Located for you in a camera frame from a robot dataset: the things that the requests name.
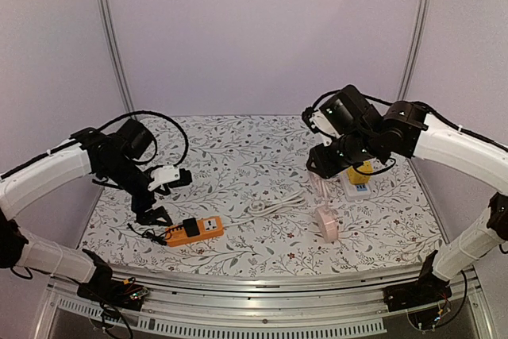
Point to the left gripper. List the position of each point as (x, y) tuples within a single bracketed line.
[(139, 208)]

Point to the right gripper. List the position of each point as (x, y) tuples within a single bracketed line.
[(325, 159)]

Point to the yellow cube socket adapter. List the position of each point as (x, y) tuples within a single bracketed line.
[(360, 174)]

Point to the black plug adapter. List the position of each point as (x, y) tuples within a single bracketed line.
[(173, 236)]

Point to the white multicolour power strip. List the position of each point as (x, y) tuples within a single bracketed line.
[(354, 192)]

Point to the orange power strip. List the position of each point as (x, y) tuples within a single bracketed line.
[(209, 228)]

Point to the pink round power socket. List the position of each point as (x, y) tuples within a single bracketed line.
[(326, 223)]

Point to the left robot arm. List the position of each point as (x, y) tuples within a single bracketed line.
[(116, 157)]

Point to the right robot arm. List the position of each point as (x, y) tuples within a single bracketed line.
[(416, 131)]

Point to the floral table mat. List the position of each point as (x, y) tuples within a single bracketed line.
[(250, 171)]

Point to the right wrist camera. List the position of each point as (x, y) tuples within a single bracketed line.
[(317, 122)]

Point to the right aluminium frame post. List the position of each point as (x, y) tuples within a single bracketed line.
[(414, 48)]

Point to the aluminium frame post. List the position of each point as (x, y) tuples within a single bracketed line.
[(414, 48), (115, 55)]

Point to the left aluminium frame post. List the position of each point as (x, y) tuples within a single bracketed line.
[(115, 55)]

